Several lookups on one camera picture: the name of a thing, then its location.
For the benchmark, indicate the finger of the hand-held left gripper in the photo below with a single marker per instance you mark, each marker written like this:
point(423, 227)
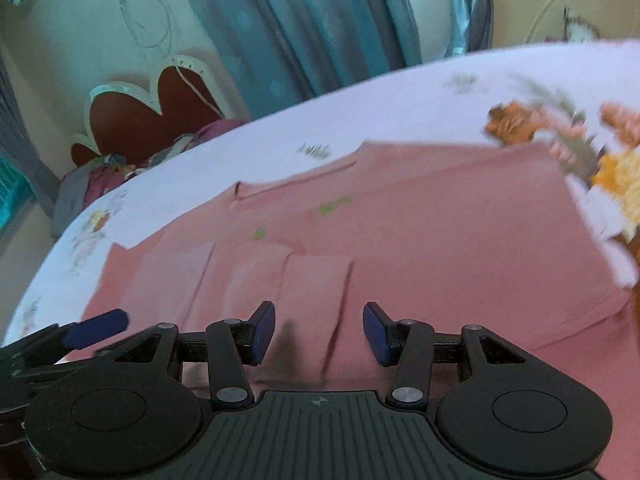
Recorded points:
point(97, 327)

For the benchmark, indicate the teal plastic basket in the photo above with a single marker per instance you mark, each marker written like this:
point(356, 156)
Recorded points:
point(11, 192)

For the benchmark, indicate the wide teal curtain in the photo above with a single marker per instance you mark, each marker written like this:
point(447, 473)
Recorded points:
point(300, 30)

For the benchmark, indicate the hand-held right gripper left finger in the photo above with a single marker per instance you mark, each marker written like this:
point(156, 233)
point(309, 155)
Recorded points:
point(262, 334)

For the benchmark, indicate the floral white bedsheet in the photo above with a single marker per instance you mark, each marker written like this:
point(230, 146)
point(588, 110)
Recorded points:
point(400, 105)

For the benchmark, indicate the pile of clothes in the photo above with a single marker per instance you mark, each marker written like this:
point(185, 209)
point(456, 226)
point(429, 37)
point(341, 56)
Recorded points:
point(100, 180)

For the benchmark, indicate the tied teal curtain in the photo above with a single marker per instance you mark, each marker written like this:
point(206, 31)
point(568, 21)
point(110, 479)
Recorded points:
point(472, 5)

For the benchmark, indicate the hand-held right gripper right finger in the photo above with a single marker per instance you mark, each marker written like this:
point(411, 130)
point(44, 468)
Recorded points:
point(377, 334)

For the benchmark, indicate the cream bed headboard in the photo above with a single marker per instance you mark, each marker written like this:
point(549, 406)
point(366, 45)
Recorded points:
point(540, 5)

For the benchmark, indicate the pink knit garment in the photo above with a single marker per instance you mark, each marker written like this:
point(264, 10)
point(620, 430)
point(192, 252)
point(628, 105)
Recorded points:
point(400, 220)

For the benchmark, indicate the red heart-shaped headboard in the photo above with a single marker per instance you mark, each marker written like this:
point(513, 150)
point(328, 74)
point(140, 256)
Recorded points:
point(130, 120)

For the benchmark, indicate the window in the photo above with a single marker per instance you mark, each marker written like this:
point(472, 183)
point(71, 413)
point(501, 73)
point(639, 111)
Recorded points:
point(430, 5)

